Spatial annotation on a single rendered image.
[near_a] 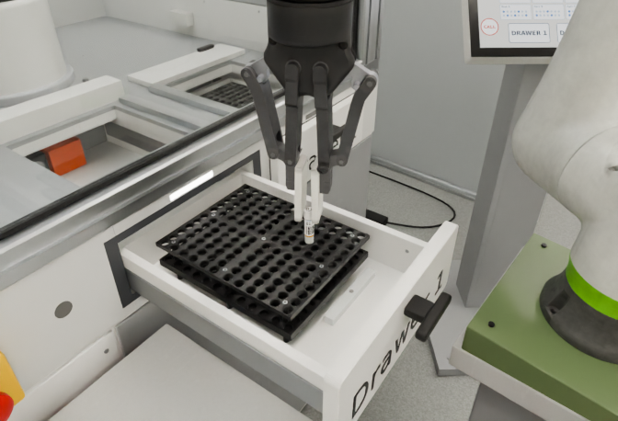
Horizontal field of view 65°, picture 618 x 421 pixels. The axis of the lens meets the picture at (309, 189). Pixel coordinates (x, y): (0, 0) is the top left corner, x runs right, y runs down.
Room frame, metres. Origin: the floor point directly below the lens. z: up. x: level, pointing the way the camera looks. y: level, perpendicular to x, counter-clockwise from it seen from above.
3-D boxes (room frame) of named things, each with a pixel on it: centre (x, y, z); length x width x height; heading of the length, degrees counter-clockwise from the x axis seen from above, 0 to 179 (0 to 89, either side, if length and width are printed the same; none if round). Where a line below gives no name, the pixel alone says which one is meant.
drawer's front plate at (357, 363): (0.39, -0.10, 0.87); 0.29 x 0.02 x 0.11; 145
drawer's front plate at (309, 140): (0.83, -0.02, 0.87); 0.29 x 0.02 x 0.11; 145
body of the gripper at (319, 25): (0.44, 0.00, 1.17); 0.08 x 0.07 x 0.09; 78
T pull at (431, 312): (0.37, -0.13, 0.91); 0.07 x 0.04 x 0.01; 145
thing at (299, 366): (0.51, 0.07, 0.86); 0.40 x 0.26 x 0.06; 55
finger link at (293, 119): (0.44, 0.01, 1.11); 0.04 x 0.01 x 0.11; 168
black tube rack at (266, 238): (0.50, 0.06, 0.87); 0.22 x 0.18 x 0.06; 55
